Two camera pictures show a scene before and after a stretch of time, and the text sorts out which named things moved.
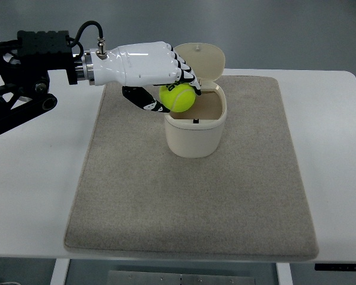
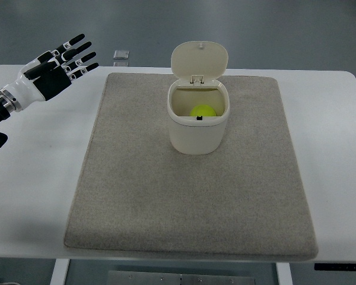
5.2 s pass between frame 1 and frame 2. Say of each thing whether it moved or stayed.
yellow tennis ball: moved
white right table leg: stayed
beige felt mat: stayed
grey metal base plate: stayed
